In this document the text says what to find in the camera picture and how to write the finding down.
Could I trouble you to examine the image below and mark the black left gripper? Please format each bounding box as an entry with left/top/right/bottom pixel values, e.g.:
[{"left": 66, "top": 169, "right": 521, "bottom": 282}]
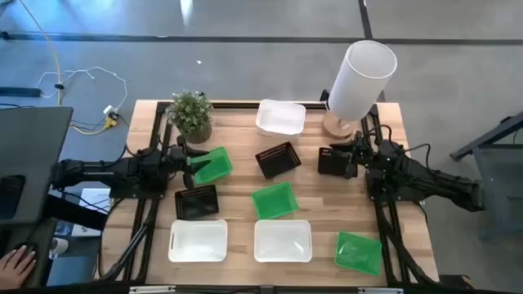
[{"left": 163, "top": 136, "right": 212, "bottom": 190}]

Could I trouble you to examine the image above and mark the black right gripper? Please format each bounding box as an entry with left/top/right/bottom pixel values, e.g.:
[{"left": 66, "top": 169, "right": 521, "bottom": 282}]
[{"left": 329, "top": 130, "right": 374, "bottom": 180}]

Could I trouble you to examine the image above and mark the black slotted plastic basket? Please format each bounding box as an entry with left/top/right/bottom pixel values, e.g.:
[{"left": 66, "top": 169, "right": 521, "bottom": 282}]
[
  {"left": 174, "top": 184, "right": 221, "bottom": 221},
  {"left": 317, "top": 146, "right": 349, "bottom": 178},
  {"left": 254, "top": 140, "right": 302, "bottom": 180}
]

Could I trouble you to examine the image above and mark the green slotted plastic basket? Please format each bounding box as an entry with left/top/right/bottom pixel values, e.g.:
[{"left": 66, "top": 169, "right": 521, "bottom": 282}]
[
  {"left": 251, "top": 181, "right": 301, "bottom": 221},
  {"left": 190, "top": 145, "right": 235, "bottom": 186},
  {"left": 333, "top": 230, "right": 383, "bottom": 277}
]

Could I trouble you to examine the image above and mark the white plastic bin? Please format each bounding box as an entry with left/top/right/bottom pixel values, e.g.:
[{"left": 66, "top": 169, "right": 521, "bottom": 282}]
[
  {"left": 255, "top": 98, "right": 307, "bottom": 140},
  {"left": 168, "top": 219, "right": 229, "bottom": 263},
  {"left": 253, "top": 219, "right": 313, "bottom": 263}
]

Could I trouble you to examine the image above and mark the round wooden lamp base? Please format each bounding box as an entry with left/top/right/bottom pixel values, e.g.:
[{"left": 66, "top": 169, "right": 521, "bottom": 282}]
[{"left": 321, "top": 110, "right": 363, "bottom": 140}]

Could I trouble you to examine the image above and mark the ribbed plant pot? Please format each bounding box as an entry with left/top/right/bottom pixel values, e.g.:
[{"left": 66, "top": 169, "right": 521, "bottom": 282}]
[{"left": 178, "top": 120, "right": 213, "bottom": 145}]

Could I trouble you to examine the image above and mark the small green artificial plant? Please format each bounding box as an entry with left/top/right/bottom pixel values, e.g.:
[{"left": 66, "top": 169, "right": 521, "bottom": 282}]
[{"left": 164, "top": 89, "right": 214, "bottom": 134}]

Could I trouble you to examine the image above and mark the black desk beam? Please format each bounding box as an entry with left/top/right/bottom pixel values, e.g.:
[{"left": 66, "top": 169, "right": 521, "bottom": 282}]
[{"left": 42, "top": 194, "right": 110, "bottom": 232}]

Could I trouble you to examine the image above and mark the grey metal side table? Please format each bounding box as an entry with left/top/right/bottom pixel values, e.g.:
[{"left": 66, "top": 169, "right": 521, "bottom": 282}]
[{"left": 449, "top": 112, "right": 523, "bottom": 238}]

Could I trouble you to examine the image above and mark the white cup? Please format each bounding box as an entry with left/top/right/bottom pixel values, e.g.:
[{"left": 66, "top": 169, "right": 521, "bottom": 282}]
[{"left": 48, "top": 236, "right": 69, "bottom": 261}]

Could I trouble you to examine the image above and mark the grey desk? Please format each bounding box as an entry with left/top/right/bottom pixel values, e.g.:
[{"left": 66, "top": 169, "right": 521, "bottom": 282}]
[{"left": 0, "top": 105, "right": 74, "bottom": 287}]

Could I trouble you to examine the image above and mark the person's hand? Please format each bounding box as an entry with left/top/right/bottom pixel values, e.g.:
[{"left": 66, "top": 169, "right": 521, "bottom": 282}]
[{"left": 0, "top": 247, "right": 37, "bottom": 290}]

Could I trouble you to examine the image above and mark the silver metal bracket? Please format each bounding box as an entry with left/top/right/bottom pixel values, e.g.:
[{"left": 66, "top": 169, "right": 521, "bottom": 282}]
[
  {"left": 358, "top": 287, "right": 405, "bottom": 294},
  {"left": 129, "top": 285, "right": 177, "bottom": 294}
]

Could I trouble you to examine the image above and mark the thin white floor cable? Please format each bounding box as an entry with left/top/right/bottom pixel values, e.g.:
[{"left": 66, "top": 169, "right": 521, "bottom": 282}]
[{"left": 35, "top": 66, "right": 128, "bottom": 114}]

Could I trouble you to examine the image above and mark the yellow cable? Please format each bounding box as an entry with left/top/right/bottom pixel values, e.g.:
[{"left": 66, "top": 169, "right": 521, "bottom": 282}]
[{"left": 18, "top": 0, "right": 118, "bottom": 136}]

